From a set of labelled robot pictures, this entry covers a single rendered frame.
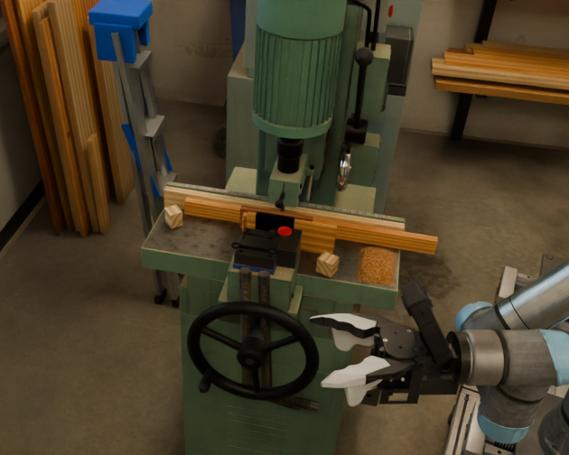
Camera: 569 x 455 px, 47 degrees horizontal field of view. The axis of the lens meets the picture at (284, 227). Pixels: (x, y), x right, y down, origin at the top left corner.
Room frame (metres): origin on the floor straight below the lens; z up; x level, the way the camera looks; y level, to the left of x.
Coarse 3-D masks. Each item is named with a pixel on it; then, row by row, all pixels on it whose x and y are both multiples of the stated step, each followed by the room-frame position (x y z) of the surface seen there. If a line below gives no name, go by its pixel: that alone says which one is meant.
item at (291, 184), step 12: (300, 156) 1.37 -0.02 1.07; (276, 168) 1.31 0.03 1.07; (300, 168) 1.32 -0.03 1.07; (276, 180) 1.26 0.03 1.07; (288, 180) 1.27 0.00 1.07; (300, 180) 1.27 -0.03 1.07; (276, 192) 1.26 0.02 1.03; (288, 192) 1.26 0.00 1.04; (300, 192) 1.30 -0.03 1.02; (288, 204) 1.26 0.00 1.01
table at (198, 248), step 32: (160, 224) 1.28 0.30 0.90; (192, 224) 1.29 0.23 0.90; (224, 224) 1.31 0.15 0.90; (160, 256) 1.18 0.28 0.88; (192, 256) 1.17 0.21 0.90; (224, 256) 1.18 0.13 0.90; (352, 256) 1.22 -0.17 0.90; (224, 288) 1.11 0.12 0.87; (320, 288) 1.13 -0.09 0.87; (352, 288) 1.12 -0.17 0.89; (384, 288) 1.12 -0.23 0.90
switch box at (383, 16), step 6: (366, 0) 1.56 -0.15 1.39; (372, 0) 1.56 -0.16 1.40; (384, 0) 1.56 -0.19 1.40; (372, 6) 1.56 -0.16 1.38; (384, 6) 1.56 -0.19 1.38; (366, 12) 1.56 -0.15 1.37; (372, 12) 1.56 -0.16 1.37; (384, 12) 1.56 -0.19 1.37; (366, 18) 1.56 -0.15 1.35; (372, 18) 1.56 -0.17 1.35; (378, 18) 1.56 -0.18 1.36; (384, 18) 1.56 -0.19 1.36; (360, 24) 1.57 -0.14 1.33; (366, 24) 1.56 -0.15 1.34; (372, 24) 1.56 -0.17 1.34; (378, 24) 1.56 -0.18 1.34; (384, 24) 1.56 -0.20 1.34; (372, 30) 1.56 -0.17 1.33; (378, 30) 1.56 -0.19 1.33; (384, 30) 1.56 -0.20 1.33
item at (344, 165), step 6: (348, 144) 1.43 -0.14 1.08; (342, 150) 1.41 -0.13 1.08; (348, 150) 1.41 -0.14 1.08; (342, 156) 1.39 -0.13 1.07; (348, 156) 1.39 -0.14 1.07; (342, 162) 1.38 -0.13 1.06; (348, 162) 1.38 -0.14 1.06; (342, 168) 1.37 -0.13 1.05; (348, 168) 1.37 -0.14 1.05; (342, 174) 1.36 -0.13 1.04; (348, 174) 1.37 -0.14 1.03; (342, 180) 1.36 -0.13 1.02; (348, 180) 1.43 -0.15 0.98; (336, 186) 1.38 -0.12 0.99; (342, 186) 1.37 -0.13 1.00
